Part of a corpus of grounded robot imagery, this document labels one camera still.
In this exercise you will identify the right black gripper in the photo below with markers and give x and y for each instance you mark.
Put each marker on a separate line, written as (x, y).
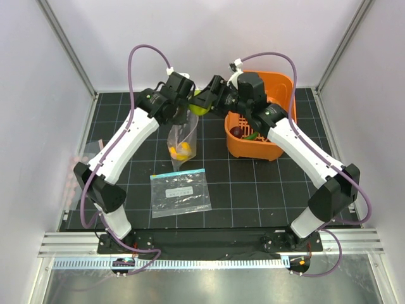
(220, 87)

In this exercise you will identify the white slotted cable duct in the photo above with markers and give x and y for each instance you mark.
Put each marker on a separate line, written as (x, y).
(110, 263)

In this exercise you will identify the blue zip top bag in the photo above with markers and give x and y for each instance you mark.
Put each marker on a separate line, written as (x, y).
(179, 193)

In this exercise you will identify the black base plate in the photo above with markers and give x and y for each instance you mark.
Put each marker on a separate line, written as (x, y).
(249, 243)

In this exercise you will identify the green chili pepper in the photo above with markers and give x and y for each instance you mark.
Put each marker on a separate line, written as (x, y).
(251, 137)

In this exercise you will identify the green apple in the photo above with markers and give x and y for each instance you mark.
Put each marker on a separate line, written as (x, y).
(197, 110)

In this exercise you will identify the yellow bell pepper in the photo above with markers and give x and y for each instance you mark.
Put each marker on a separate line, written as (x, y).
(181, 152)

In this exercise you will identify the pink zip top bag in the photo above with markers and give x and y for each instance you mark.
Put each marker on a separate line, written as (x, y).
(184, 133)

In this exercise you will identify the orange plastic basket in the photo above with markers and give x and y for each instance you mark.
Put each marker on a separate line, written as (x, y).
(278, 88)

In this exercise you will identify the dark purple plum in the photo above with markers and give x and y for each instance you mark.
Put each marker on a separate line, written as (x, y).
(237, 132)

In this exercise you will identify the black grid mat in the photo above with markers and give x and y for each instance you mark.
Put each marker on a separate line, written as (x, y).
(244, 192)

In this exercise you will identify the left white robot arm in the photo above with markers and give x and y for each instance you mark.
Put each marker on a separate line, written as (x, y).
(149, 109)

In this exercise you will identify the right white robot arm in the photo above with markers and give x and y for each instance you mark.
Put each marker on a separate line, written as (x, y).
(335, 183)

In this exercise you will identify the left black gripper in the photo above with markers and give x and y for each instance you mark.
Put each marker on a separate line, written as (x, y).
(184, 118)

